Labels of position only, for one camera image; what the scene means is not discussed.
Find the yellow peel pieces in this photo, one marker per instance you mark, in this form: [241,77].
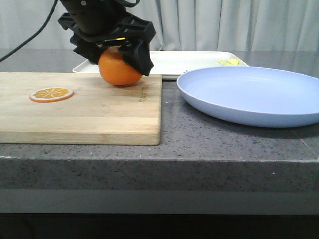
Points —
[229,62]

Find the orange fruit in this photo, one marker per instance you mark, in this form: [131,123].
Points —
[114,70]

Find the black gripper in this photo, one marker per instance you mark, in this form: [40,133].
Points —
[95,21]

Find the grey curtain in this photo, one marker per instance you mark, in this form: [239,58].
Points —
[186,25]

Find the cream white tray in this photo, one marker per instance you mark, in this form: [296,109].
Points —
[171,64]

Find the light blue plate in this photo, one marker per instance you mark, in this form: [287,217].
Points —
[254,96]

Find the wooden cutting board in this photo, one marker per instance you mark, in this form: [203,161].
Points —
[97,113]

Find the orange slice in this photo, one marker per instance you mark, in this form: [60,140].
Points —
[52,94]

